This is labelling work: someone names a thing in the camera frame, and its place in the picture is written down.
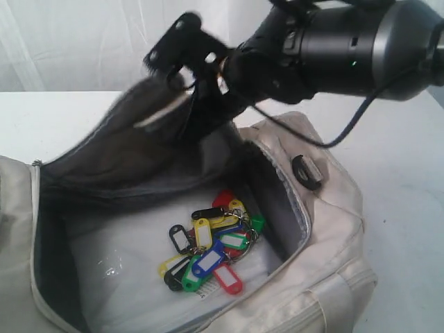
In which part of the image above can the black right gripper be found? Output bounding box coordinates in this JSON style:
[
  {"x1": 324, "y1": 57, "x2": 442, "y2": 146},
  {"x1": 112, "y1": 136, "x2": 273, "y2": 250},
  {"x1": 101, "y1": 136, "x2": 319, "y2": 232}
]
[{"x1": 166, "y1": 44, "x2": 302, "y2": 139}]

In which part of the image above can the cream fabric duffel bag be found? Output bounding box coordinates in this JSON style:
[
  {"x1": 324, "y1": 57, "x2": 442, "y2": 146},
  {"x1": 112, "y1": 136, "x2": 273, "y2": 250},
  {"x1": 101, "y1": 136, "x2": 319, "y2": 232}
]
[{"x1": 1, "y1": 78, "x2": 377, "y2": 332}]

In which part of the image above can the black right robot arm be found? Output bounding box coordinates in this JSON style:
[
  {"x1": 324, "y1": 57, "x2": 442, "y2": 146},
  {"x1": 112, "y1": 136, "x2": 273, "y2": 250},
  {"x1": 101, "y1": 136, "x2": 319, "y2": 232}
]
[{"x1": 156, "y1": 1, "x2": 443, "y2": 144}]

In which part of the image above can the red key tag top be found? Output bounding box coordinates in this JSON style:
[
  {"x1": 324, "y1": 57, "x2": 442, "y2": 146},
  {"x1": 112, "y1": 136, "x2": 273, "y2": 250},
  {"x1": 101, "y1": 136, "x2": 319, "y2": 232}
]
[{"x1": 212, "y1": 189, "x2": 237, "y2": 211}]

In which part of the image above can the red key tag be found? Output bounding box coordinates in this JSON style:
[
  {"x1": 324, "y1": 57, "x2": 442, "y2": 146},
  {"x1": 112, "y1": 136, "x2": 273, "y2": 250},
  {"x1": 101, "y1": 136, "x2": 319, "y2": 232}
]
[
  {"x1": 212, "y1": 264, "x2": 243, "y2": 295},
  {"x1": 212, "y1": 189, "x2": 237, "y2": 211}
]

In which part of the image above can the black key tag top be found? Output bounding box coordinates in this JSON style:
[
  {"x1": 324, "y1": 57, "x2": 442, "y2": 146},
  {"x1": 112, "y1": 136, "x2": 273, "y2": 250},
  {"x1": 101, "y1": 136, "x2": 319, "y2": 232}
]
[{"x1": 191, "y1": 207, "x2": 225, "y2": 220}]

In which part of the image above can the black key tag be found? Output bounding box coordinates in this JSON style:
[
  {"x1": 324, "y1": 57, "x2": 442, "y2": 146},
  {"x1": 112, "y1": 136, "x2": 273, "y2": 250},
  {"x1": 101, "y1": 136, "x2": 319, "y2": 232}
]
[
  {"x1": 169, "y1": 225, "x2": 192, "y2": 255},
  {"x1": 191, "y1": 207, "x2": 225, "y2": 220}
]

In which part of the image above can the yellow key tag upright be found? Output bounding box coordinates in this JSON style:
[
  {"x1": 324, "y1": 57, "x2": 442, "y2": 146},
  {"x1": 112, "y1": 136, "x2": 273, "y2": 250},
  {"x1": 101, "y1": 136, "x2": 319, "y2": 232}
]
[{"x1": 194, "y1": 219, "x2": 212, "y2": 250}]

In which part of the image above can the black key tag left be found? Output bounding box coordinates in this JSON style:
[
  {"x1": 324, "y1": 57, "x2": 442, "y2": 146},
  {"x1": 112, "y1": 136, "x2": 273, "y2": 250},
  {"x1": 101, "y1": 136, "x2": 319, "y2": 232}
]
[{"x1": 169, "y1": 225, "x2": 192, "y2": 255}]

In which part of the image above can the blue key tag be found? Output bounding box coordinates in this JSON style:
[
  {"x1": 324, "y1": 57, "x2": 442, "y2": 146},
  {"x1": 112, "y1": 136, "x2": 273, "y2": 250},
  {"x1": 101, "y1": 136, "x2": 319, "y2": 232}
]
[{"x1": 191, "y1": 241, "x2": 225, "y2": 278}]

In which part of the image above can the white backdrop curtain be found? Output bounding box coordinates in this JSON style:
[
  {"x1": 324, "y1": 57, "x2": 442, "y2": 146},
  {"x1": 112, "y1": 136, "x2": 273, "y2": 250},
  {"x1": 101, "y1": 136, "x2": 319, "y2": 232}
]
[{"x1": 1, "y1": 1, "x2": 271, "y2": 92}]

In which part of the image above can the yellow key tag lower left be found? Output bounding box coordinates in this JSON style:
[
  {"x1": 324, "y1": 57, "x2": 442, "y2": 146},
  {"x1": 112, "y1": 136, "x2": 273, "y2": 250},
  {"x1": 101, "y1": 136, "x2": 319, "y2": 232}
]
[{"x1": 157, "y1": 255, "x2": 188, "y2": 278}]

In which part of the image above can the red key tag front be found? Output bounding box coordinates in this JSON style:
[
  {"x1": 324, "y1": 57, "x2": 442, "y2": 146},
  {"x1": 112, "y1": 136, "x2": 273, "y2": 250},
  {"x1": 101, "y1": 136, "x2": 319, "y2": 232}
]
[{"x1": 212, "y1": 264, "x2": 243, "y2": 295}]

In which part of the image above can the green key tag front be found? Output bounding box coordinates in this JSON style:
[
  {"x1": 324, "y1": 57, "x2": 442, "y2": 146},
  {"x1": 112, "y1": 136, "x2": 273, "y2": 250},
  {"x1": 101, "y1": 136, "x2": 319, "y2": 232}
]
[{"x1": 181, "y1": 255, "x2": 202, "y2": 292}]

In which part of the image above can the clear plastic packet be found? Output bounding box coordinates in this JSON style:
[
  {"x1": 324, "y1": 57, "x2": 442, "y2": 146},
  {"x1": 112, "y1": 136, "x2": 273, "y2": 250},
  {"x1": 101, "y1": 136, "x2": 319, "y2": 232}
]
[{"x1": 67, "y1": 199, "x2": 289, "y2": 333}]

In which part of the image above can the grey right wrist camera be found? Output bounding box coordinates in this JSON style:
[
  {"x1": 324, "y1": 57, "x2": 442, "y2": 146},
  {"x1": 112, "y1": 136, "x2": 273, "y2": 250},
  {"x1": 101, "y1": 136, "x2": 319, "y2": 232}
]
[{"x1": 144, "y1": 12, "x2": 230, "y2": 78}]

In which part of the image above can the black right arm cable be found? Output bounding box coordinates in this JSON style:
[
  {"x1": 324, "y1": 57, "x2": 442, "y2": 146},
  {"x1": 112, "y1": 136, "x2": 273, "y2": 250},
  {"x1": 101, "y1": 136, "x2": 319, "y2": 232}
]
[{"x1": 253, "y1": 58, "x2": 431, "y2": 148}]

